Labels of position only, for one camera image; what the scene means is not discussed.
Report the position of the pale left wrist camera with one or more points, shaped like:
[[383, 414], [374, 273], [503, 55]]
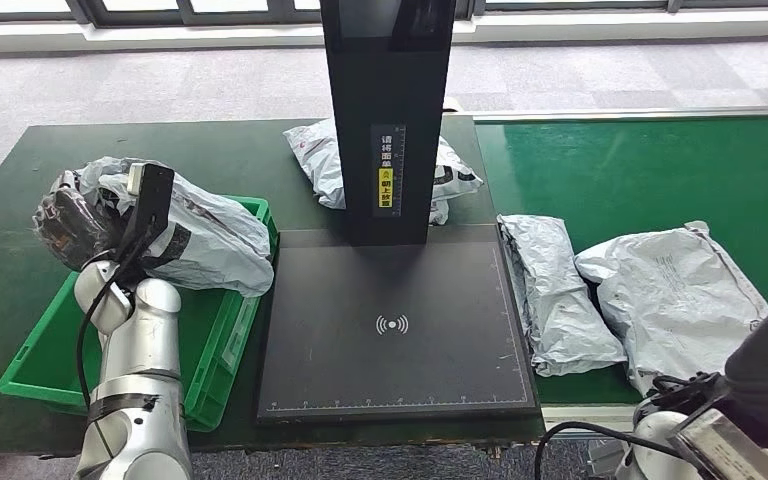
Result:
[[152, 199]]

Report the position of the narrow grey parcel bag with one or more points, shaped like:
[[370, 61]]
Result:
[[556, 298]]

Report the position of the black inbound scanner machine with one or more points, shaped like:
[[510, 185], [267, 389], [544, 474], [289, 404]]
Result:
[[390, 371]]

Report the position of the large grey parcel bag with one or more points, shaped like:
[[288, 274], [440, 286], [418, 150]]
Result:
[[669, 298]]

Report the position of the green conveyor belt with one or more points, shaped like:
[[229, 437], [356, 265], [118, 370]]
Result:
[[622, 172]]

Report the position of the black yellow warning label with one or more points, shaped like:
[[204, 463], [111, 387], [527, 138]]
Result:
[[385, 187]]

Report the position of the grey parcel bag black print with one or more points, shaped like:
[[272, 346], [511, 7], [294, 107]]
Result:
[[318, 162]]

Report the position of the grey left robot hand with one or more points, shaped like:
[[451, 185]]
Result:
[[72, 225]]

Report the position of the dark window frame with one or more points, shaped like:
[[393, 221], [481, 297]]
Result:
[[159, 18]]

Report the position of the green plastic crate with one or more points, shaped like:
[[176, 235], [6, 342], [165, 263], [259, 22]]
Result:
[[46, 364]]

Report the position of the grey parcel bag red print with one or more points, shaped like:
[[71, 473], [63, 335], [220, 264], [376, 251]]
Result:
[[212, 245]]

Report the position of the white window sill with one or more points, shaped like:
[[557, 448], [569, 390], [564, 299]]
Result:
[[159, 36]]

